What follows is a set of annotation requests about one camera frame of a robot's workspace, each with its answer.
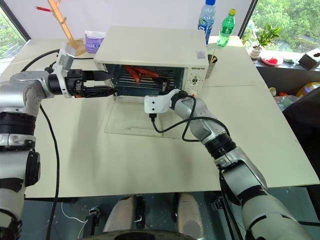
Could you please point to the large black rounded object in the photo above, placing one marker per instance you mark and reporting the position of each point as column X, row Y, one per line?
column 305, row 130

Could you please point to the wooden branch rack stand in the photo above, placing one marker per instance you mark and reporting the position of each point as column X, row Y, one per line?
column 65, row 27

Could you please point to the beige rounded leg shell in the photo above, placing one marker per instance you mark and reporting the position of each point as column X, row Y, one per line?
column 190, row 215
column 120, row 215

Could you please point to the brown tissue box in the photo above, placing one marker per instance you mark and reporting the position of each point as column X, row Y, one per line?
column 310, row 60

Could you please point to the potted green plant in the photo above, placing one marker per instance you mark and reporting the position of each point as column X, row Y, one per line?
column 266, row 36

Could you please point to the green soda bottle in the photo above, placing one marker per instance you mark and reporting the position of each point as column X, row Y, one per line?
column 226, row 30

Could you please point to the cream toaster oven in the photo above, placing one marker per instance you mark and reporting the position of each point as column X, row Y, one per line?
column 150, row 45

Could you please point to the wooden stick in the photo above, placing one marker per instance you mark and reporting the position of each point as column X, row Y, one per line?
column 214, row 51

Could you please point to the plate with red fruit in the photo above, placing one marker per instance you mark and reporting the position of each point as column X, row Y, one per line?
column 271, row 60

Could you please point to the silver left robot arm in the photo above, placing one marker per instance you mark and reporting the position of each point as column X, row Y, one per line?
column 17, row 87

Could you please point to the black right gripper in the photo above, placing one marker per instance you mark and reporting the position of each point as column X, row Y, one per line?
column 164, row 85

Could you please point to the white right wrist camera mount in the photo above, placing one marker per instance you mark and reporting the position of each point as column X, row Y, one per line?
column 156, row 103

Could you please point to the glass toaster oven door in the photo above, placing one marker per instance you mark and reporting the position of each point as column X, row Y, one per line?
column 130, row 115

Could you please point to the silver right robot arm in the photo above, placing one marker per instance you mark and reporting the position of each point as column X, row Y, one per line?
column 250, row 180

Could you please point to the purple tissue pack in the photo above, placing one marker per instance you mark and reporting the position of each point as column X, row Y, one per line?
column 93, row 41

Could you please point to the red sausage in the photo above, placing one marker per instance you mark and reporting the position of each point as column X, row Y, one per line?
column 147, row 72
column 132, row 73

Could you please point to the beige holder cup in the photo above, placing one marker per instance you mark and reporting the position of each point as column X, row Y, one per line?
column 212, row 68

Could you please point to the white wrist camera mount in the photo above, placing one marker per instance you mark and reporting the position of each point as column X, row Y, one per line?
column 63, row 60
column 156, row 103

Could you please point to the yellow bottle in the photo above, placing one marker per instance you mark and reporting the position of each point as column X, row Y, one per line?
column 308, row 88

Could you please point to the clear plastic bag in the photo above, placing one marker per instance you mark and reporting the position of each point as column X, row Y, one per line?
column 286, row 101

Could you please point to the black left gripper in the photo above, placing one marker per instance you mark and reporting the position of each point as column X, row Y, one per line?
column 75, row 82

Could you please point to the red pen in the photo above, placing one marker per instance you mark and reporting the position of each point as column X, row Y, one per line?
column 43, row 9

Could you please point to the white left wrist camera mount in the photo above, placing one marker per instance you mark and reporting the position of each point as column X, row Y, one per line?
column 63, row 60

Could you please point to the blue label water bottle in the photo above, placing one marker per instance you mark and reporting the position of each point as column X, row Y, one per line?
column 207, row 21

